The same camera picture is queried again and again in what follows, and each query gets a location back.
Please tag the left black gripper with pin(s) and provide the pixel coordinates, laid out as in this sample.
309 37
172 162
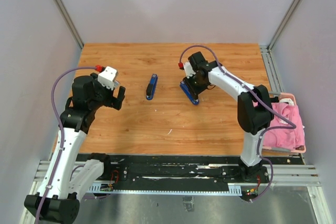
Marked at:
112 102

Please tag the pink plastic basket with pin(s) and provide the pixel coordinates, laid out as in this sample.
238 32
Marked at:
289 99

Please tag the grey cable duct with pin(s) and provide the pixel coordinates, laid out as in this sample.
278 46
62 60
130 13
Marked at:
230 190

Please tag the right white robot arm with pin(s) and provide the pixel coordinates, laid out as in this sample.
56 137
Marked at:
253 106

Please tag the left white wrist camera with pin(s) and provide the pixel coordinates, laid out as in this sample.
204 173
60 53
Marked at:
108 77

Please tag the blue stapler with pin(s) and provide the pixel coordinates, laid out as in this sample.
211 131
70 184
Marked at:
150 90
187 92

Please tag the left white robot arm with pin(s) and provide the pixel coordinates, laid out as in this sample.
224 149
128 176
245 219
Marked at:
58 197

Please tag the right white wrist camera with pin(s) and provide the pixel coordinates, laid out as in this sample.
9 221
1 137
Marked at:
188 69

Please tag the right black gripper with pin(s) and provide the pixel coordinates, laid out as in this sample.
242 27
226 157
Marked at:
195 91

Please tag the pink cloth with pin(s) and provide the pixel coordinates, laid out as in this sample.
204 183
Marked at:
286 138

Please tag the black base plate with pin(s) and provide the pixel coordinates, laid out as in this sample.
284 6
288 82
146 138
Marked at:
190 172

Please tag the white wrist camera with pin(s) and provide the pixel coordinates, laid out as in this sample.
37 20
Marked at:
188 69
108 77

